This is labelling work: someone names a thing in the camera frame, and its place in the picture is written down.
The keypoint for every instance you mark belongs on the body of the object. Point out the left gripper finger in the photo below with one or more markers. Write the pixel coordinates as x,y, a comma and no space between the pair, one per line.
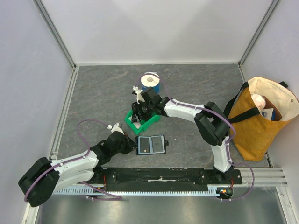
131,143
134,149

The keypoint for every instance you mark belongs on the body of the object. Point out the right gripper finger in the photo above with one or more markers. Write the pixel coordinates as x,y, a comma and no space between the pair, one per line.
140,111
134,118

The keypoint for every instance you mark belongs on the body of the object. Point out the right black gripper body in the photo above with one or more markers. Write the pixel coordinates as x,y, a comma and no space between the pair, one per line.
139,111

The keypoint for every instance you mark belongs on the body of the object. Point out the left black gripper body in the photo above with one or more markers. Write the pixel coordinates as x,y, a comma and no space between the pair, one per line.
124,148

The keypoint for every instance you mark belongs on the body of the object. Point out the green plastic bin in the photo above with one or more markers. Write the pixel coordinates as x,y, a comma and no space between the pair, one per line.
142,126

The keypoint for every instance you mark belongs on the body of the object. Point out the black leather card holder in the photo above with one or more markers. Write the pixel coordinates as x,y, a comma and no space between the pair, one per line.
166,143

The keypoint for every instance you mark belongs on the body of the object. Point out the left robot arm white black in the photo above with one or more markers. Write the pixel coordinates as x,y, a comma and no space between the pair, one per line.
46,177

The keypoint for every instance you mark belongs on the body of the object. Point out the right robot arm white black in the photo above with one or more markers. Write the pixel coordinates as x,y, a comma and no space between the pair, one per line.
209,119

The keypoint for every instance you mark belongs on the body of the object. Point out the toilet paper roll blue wrapper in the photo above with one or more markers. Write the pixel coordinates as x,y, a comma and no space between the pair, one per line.
150,79

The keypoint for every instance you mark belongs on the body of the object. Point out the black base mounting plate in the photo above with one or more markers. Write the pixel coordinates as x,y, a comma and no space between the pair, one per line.
197,175

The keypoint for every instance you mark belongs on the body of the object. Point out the mustard canvas tote bag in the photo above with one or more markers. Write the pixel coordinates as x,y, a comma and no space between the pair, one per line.
257,113

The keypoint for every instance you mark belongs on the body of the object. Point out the items inside tote bag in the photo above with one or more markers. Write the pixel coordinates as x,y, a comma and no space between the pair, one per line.
267,109

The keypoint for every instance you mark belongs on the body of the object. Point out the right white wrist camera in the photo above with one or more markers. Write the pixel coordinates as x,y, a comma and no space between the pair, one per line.
137,92

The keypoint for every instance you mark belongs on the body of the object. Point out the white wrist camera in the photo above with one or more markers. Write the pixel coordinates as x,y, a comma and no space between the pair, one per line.
115,128
137,92

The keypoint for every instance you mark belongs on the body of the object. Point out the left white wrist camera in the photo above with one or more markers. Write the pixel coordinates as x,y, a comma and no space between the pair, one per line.
115,128

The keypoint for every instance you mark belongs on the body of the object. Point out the left aluminium frame post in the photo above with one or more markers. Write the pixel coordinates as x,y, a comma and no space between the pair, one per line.
54,31

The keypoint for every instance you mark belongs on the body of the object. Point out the aluminium frame post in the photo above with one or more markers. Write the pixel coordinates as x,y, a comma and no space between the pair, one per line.
54,31
260,28

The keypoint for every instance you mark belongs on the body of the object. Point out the right aluminium frame post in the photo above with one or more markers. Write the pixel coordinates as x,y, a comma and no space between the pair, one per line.
260,28

